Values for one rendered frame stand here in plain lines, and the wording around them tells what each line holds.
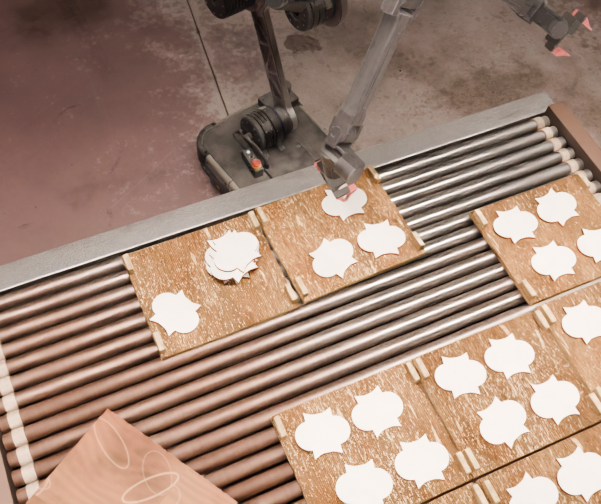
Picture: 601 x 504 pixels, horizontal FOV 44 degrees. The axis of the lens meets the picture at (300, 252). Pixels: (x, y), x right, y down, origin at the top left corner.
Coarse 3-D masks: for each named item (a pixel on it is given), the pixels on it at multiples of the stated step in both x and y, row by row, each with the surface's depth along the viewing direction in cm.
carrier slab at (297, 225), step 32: (320, 192) 235; (384, 192) 236; (288, 224) 228; (320, 224) 228; (352, 224) 229; (288, 256) 222; (352, 256) 223; (384, 256) 224; (416, 256) 225; (320, 288) 217
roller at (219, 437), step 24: (576, 288) 224; (504, 312) 220; (528, 312) 219; (456, 336) 213; (408, 360) 209; (336, 384) 204; (288, 408) 199; (216, 432) 195; (240, 432) 196; (192, 456) 193
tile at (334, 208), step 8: (344, 184) 236; (328, 192) 234; (360, 192) 235; (328, 200) 232; (336, 200) 232; (352, 200) 233; (360, 200) 233; (328, 208) 231; (336, 208) 231; (344, 208) 231; (352, 208) 231; (360, 208) 231; (336, 216) 230; (344, 216) 229
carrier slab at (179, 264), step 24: (240, 216) 228; (192, 240) 223; (264, 240) 224; (144, 264) 217; (168, 264) 218; (192, 264) 218; (264, 264) 220; (144, 288) 213; (168, 288) 214; (192, 288) 214; (216, 288) 215; (240, 288) 215; (264, 288) 216; (144, 312) 209; (216, 312) 211; (240, 312) 211; (264, 312) 212; (288, 312) 214; (168, 336) 206; (192, 336) 206; (216, 336) 207
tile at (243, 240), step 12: (228, 240) 217; (240, 240) 217; (252, 240) 217; (216, 252) 214; (228, 252) 214; (240, 252) 215; (252, 252) 215; (216, 264) 212; (228, 264) 212; (240, 264) 213
